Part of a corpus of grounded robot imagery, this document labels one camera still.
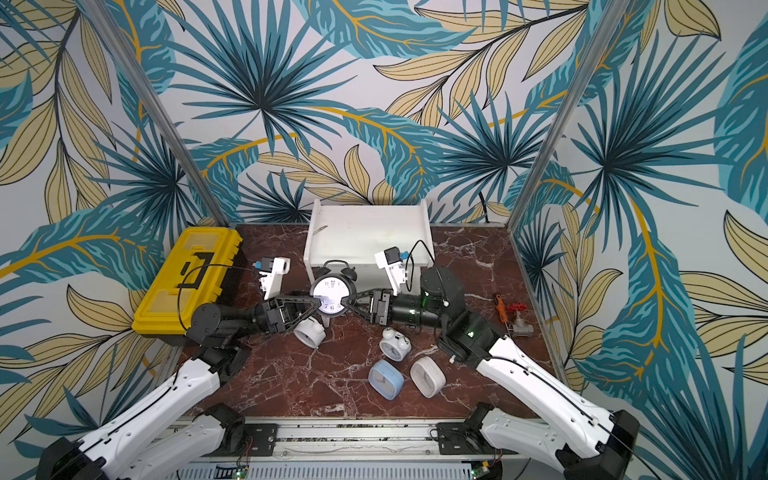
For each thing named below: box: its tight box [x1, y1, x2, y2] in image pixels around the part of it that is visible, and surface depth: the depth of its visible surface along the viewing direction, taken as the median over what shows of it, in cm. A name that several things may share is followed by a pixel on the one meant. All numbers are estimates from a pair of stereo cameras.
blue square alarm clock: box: [368, 359, 405, 401], surface depth 79 cm
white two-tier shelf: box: [303, 199, 436, 293], surface depth 75 cm
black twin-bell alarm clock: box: [310, 260, 357, 328], surface depth 59 cm
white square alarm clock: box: [410, 356, 446, 399], surface depth 79 cm
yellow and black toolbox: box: [132, 227, 248, 341], surface depth 85 cm
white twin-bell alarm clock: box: [379, 327, 412, 362], surface depth 83 cm
